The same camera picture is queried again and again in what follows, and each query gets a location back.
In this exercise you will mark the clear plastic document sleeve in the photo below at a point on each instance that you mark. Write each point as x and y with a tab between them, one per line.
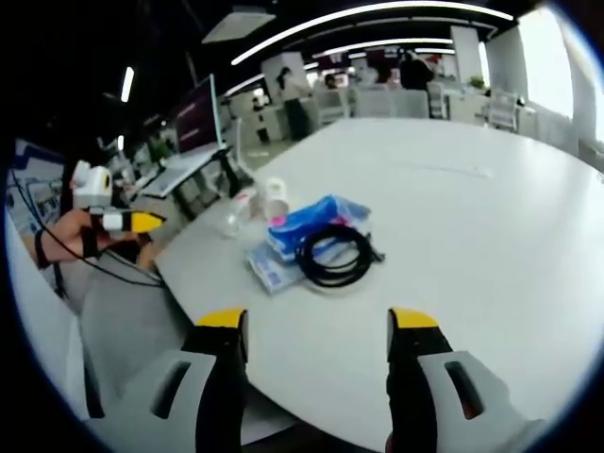
271	271

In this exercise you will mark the white tape roll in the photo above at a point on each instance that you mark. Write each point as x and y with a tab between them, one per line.
276	188

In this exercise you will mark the large monitor screen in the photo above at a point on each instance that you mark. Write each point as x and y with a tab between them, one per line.
198	118

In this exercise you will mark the square ceiling panel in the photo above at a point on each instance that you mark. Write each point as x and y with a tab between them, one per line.
238	27

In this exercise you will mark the person's left hand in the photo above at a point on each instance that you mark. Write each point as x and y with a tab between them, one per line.
75	236

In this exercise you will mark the white pink-label bottle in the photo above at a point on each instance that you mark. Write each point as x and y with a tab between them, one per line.
249	203

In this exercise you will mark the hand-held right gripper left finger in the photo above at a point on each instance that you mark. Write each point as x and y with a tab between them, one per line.
212	377

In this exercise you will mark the white table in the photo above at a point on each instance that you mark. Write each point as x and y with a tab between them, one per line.
472	245

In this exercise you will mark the clear glass cup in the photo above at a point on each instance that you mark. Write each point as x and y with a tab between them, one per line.
232	223

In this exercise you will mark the white paper cup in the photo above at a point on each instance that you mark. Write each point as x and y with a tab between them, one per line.
277	208

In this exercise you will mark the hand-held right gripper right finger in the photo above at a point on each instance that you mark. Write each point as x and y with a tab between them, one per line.
424	377

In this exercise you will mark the green potted plant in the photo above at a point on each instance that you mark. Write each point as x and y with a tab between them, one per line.
476	83

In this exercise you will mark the long curved ceiling light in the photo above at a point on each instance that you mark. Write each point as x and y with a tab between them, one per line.
358	19

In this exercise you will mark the white office chair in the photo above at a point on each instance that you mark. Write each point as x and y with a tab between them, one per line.
504	111
391	103

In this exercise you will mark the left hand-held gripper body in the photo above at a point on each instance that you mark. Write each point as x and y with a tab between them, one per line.
92	185

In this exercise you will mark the person's white clothing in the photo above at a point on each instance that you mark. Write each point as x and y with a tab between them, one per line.
38	330

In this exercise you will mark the short ceiling light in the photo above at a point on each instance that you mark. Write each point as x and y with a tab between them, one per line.
127	84

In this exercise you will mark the blue tissue packet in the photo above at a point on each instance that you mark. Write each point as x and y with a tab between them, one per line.
302	222

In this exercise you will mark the grey side desk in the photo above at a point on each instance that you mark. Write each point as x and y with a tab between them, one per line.
184	172

